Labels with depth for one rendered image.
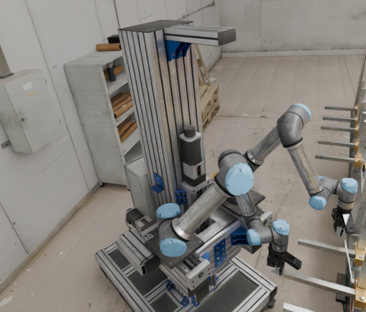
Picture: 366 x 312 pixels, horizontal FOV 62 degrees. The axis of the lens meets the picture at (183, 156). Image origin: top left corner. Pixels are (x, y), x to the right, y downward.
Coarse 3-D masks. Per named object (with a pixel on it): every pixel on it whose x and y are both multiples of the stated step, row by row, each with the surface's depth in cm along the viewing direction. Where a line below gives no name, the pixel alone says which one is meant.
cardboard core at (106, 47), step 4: (100, 44) 345; (104, 44) 343; (108, 44) 341; (112, 44) 339; (116, 44) 337; (120, 44) 340; (96, 48) 347; (100, 48) 345; (104, 48) 343; (108, 48) 341; (112, 48) 340; (116, 48) 338; (120, 48) 343
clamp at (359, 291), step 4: (356, 280) 146; (356, 284) 144; (356, 288) 142; (360, 288) 142; (356, 292) 141; (360, 292) 140; (364, 292) 140; (356, 296) 139; (364, 296) 139; (356, 300) 138; (360, 300) 137; (364, 300) 137; (356, 304) 139; (360, 304) 138; (364, 304) 137; (364, 308) 138
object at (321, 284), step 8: (288, 272) 155; (296, 280) 153; (304, 280) 150; (312, 280) 149; (320, 280) 149; (328, 288) 146; (336, 288) 144; (344, 288) 144; (352, 288) 143; (352, 296) 142
